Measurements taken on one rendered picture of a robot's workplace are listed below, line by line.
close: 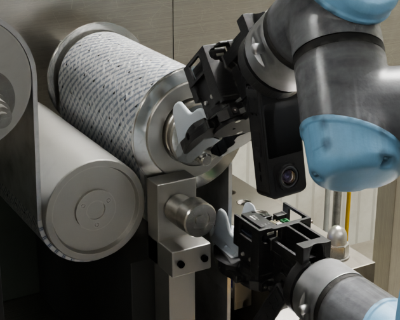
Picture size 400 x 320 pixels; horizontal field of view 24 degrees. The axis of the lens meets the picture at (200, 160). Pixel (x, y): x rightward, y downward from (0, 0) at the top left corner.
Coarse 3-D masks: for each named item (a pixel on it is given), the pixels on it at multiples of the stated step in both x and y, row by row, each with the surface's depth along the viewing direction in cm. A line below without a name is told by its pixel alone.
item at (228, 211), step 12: (228, 168) 111; (216, 180) 114; (228, 180) 111; (204, 192) 117; (216, 192) 115; (228, 192) 112; (216, 204) 115; (228, 204) 112; (144, 216) 135; (228, 216) 113; (216, 264) 118; (216, 276) 119; (228, 288) 117
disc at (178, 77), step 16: (160, 80) 101; (176, 80) 102; (144, 96) 101; (160, 96) 101; (144, 112) 101; (144, 128) 102; (144, 144) 102; (144, 160) 103; (224, 160) 109; (208, 176) 108
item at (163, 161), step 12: (180, 84) 102; (168, 96) 102; (180, 96) 102; (156, 108) 101; (168, 108) 102; (156, 120) 102; (156, 132) 102; (156, 144) 103; (156, 156) 103; (168, 156) 104; (216, 156) 107; (168, 168) 105; (180, 168) 105; (192, 168) 106; (204, 168) 107
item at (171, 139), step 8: (184, 104) 102; (192, 104) 102; (200, 104) 102; (168, 120) 102; (168, 128) 102; (168, 136) 102; (176, 136) 102; (168, 144) 102; (176, 144) 102; (168, 152) 104; (208, 152) 105
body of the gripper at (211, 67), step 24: (240, 24) 87; (216, 48) 92; (240, 48) 85; (192, 72) 94; (216, 72) 90; (240, 72) 89; (192, 96) 95; (216, 96) 90; (240, 96) 90; (288, 96) 86; (240, 120) 90
